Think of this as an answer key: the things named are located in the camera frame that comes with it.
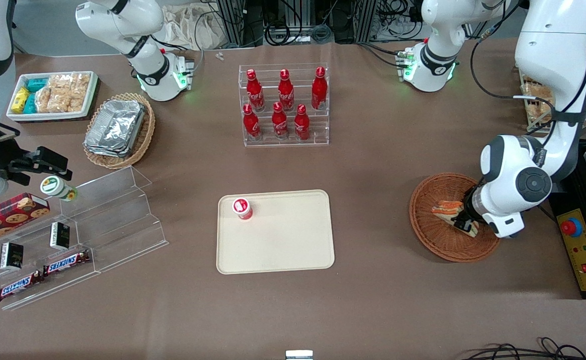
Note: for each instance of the yellow snack pack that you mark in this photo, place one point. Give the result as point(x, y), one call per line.
point(20, 100)

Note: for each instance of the small black box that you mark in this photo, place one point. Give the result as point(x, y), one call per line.
point(11, 256)
point(60, 236)

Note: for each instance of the fried snack pack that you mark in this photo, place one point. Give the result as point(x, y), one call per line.
point(535, 90)
point(540, 110)

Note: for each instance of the yellow emergency stop box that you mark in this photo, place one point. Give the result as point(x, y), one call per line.
point(585, 250)

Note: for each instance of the white cloth bag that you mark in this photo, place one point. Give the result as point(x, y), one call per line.
point(188, 27)

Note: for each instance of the white snack tray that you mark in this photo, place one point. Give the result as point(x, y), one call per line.
point(48, 116)

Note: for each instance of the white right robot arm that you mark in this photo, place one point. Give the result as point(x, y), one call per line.
point(123, 22)

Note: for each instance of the triangular sandwich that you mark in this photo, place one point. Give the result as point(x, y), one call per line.
point(445, 207)

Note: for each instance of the brown wicker basket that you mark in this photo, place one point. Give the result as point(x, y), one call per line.
point(438, 242)

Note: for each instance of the stack of foil trays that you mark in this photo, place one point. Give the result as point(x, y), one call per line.
point(115, 127)

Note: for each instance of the red tartan cookie box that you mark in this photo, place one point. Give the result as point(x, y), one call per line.
point(8, 215)

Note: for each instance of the red cola bottle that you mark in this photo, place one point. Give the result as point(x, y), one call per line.
point(255, 92)
point(301, 124)
point(319, 90)
point(286, 92)
point(251, 124)
point(280, 122)

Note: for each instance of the clear acrylic stepped shelf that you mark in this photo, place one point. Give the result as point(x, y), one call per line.
point(118, 225)

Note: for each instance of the green lid cup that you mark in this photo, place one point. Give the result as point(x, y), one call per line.
point(55, 187)

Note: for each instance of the rice cracker pack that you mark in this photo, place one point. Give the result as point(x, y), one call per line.
point(59, 101)
point(43, 100)
point(60, 81)
point(78, 101)
point(80, 81)

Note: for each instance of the aluminium frame post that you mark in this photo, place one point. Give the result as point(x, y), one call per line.
point(235, 20)
point(365, 20)

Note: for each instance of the clear acrylic bottle rack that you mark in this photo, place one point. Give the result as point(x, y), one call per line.
point(318, 125)

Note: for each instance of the snickers bar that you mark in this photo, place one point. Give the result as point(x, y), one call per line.
point(67, 262)
point(20, 286)

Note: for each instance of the beige plastic tray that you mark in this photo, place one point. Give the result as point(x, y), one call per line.
point(283, 240)

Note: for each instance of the light wicker basket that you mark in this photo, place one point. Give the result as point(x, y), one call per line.
point(145, 135)

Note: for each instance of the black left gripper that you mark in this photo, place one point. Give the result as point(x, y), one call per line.
point(468, 205)

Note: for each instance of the red lid cup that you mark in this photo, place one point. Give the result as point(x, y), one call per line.
point(242, 208)

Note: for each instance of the black appliance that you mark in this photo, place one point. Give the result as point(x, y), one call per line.
point(570, 200)

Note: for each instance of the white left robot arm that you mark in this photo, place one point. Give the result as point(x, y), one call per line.
point(515, 185)

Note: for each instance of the teal snack pack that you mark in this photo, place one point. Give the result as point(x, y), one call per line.
point(37, 84)
point(30, 103)

